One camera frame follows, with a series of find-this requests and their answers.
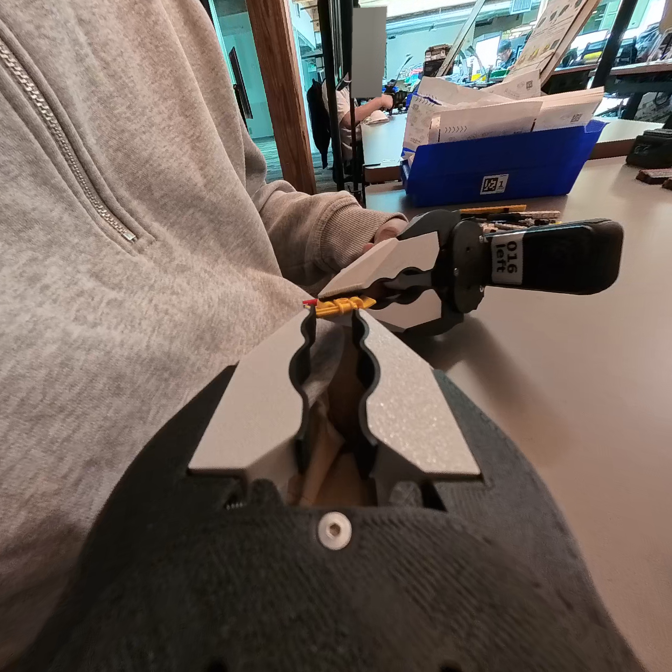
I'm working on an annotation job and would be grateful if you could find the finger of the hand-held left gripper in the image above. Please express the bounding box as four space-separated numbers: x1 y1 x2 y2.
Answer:
361 288 452 333
317 230 442 302

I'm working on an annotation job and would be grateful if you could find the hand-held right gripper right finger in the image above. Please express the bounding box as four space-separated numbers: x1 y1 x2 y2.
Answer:
351 309 482 507

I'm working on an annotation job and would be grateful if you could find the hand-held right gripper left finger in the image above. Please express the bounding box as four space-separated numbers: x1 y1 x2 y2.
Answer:
187 310 322 506

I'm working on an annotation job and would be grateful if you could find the person's left forearm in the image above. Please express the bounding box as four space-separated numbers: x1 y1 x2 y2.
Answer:
257 180 407 287

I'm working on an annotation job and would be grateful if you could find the pile of loose lego pieces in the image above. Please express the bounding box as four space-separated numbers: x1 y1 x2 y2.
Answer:
458 204 564 232

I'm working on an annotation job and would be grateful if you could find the lego instruction booklet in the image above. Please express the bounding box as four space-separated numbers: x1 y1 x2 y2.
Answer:
506 0 599 85

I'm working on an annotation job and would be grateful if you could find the person's left hand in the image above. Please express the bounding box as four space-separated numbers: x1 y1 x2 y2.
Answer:
363 212 410 251

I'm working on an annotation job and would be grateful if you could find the blue plastic bin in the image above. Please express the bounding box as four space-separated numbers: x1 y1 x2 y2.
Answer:
400 120 608 209

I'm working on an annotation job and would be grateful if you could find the black charger dock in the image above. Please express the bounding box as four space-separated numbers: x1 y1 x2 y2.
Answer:
625 130 672 169

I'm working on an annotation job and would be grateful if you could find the grey zip hoodie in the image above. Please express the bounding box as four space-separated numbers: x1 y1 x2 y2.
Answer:
0 0 347 672

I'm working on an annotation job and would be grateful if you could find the dark hanging jacket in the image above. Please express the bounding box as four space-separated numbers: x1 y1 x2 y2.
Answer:
306 79 333 170

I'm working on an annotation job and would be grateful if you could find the black tripod stand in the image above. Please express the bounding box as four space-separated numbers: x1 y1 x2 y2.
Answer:
315 0 368 207

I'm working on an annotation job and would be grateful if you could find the wooden door frame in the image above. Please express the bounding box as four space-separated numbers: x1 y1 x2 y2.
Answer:
246 0 317 196

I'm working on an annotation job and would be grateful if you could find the black post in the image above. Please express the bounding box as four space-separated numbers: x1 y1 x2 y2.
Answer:
590 0 638 90

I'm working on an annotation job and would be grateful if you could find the black wall monitor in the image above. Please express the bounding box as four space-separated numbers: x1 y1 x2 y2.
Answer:
228 47 254 121

